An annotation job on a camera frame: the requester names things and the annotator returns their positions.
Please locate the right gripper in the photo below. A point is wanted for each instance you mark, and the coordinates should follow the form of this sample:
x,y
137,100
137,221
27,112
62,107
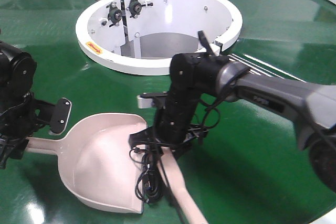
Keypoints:
x,y
172,122

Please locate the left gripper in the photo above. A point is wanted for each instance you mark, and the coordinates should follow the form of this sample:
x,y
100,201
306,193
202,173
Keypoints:
x,y
20,119

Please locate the pink plastic dustpan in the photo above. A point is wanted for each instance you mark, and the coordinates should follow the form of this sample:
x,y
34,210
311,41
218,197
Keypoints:
x,y
94,162

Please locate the pink hand broom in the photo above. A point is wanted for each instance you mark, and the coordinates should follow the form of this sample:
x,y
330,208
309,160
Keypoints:
x,y
172,176

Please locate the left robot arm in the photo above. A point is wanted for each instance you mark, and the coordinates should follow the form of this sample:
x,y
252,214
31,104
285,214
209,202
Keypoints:
x,y
17,72

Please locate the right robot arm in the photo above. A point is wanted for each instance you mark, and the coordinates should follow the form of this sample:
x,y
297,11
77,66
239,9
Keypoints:
x,y
309,106

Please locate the yellow arrow sticker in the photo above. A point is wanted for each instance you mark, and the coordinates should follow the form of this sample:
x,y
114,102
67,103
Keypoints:
x,y
95,48

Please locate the left black bearing block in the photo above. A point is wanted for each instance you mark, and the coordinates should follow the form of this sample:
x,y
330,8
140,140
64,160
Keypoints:
x,y
114,14

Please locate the black bearing block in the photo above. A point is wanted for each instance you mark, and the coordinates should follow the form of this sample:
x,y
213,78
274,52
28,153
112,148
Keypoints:
x,y
135,7
114,14

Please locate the steel rollers right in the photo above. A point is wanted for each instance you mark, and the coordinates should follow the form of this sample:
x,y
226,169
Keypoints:
x,y
261,67

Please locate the right black bearing block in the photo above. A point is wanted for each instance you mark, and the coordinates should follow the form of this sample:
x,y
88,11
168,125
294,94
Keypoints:
x,y
135,7

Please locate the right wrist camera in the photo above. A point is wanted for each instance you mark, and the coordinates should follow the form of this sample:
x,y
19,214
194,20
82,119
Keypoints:
x,y
151,100

